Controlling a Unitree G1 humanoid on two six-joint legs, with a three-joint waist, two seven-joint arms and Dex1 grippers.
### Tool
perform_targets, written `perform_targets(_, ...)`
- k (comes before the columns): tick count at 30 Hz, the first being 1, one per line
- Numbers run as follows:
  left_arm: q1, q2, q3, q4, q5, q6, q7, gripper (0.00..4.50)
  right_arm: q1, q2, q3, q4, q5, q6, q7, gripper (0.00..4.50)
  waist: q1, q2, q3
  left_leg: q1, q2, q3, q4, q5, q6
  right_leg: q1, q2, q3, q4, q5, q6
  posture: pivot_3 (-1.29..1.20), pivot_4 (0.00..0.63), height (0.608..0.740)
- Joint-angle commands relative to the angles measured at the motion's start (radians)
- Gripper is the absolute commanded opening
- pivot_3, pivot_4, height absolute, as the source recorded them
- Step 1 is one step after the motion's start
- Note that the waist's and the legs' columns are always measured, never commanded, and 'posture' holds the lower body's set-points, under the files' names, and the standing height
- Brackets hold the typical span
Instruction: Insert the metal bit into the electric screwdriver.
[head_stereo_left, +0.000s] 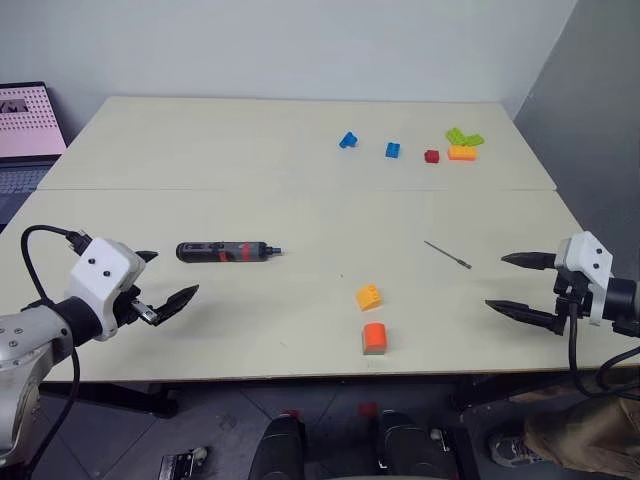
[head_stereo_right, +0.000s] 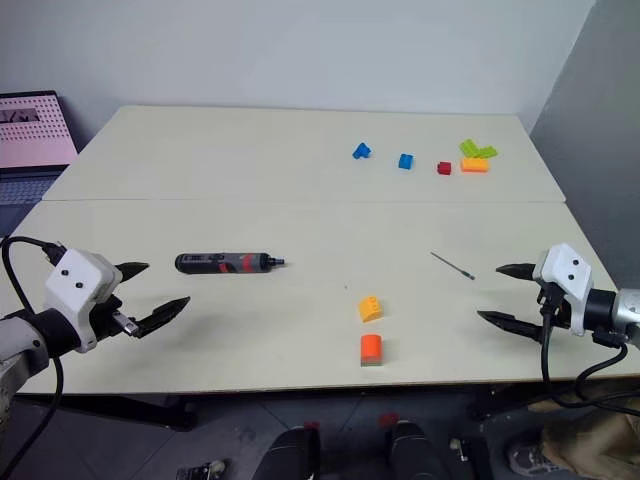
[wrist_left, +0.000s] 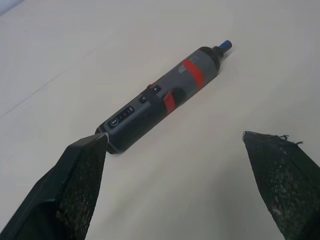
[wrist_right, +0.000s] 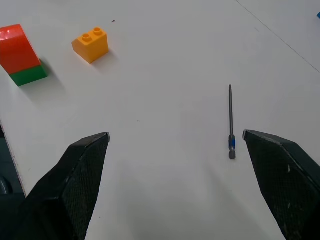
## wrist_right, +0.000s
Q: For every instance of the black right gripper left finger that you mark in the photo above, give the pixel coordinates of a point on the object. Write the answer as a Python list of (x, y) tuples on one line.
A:
[(75, 185)]

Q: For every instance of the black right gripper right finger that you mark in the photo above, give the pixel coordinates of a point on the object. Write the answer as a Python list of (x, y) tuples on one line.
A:
[(282, 180)]

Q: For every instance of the long screwdriver bit blue band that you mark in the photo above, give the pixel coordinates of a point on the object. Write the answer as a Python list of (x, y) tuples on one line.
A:
[(231, 130)]

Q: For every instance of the green toy building brick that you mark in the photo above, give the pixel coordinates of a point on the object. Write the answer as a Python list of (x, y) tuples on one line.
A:
[(28, 75)]

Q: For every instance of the yellow toy building brick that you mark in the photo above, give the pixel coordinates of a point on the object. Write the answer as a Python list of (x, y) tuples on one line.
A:
[(91, 46)]

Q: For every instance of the red toy building brick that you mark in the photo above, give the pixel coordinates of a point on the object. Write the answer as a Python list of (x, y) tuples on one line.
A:
[(16, 50)]

